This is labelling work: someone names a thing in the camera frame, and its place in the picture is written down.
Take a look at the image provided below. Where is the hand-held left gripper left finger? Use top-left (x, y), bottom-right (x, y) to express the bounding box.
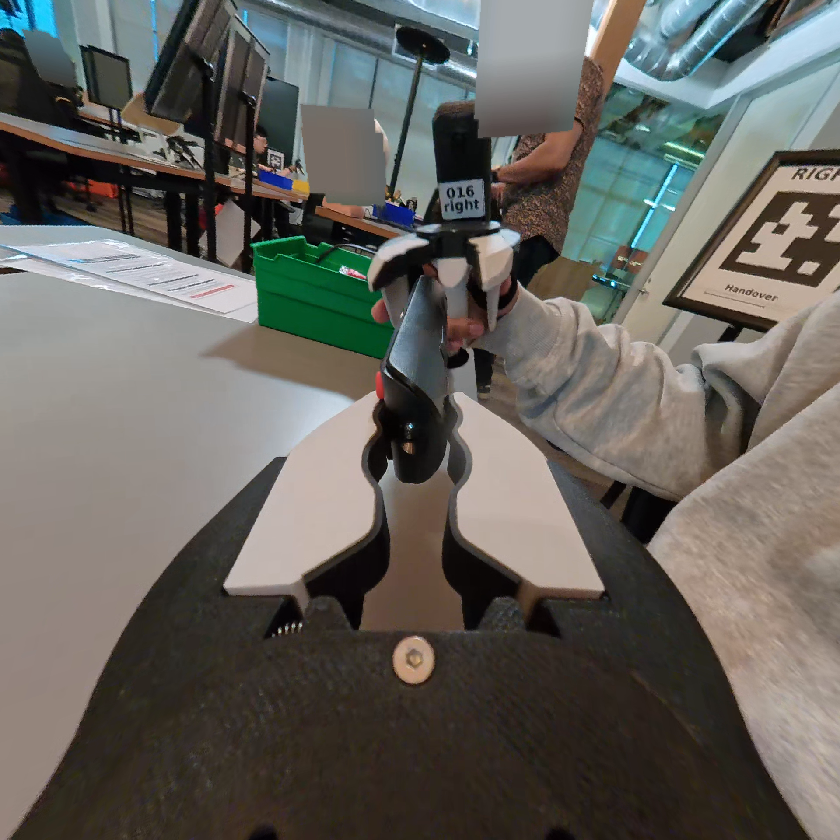
top-left (223, 394), bottom-right (391, 611)

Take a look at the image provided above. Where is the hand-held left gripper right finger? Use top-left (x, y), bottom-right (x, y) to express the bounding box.
top-left (443, 391), bottom-right (606, 618)

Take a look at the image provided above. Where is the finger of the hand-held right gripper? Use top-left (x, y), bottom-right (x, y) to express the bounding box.
top-left (367, 233), bottom-right (431, 328)
top-left (471, 231), bottom-right (519, 332)

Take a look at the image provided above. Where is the black remote control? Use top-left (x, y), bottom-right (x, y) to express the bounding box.
top-left (377, 274), bottom-right (457, 485)

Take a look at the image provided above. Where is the person's right forearm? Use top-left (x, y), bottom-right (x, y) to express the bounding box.
top-left (489, 289), bottom-right (769, 503)

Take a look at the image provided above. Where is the person's right hand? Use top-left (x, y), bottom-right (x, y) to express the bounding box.
top-left (371, 298), bottom-right (493, 357)

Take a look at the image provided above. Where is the black office chair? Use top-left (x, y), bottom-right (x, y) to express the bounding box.
top-left (301, 193), bottom-right (352, 247)

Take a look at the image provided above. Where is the green plastic bin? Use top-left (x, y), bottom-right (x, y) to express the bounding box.
top-left (251, 236), bottom-right (395, 361)

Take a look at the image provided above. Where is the black pole with round disc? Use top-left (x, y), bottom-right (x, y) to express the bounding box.
top-left (388, 26), bottom-right (451, 198)

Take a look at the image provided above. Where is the dark background monitor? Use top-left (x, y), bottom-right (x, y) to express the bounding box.
top-left (257, 77), bottom-right (301, 170)

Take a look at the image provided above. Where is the tilted monitor on stand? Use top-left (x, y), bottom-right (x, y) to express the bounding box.
top-left (213, 16), bottom-right (271, 273)

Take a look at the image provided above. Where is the printed paper sheet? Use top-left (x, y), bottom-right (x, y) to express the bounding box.
top-left (0, 239), bottom-right (260, 324)

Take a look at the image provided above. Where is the large monitor on stand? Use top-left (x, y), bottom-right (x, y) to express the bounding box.
top-left (143, 0), bottom-right (238, 260)

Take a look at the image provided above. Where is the framed marker sign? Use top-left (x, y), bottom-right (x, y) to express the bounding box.
top-left (663, 150), bottom-right (840, 332)

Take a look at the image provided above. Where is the small background monitor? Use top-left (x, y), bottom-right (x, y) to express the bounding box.
top-left (79, 45), bottom-right (134, 142)

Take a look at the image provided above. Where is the long wooden background desk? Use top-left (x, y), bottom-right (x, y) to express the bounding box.
top-left (0, 112), bottom-right (309, 263)

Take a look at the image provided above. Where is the black cable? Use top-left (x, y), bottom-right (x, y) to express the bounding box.
top-left (317, 241), bottom-right (385, 265)

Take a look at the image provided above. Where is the silver ventilation duct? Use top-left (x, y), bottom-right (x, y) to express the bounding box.
top-left (620, 0), bottom-right (775, 83)

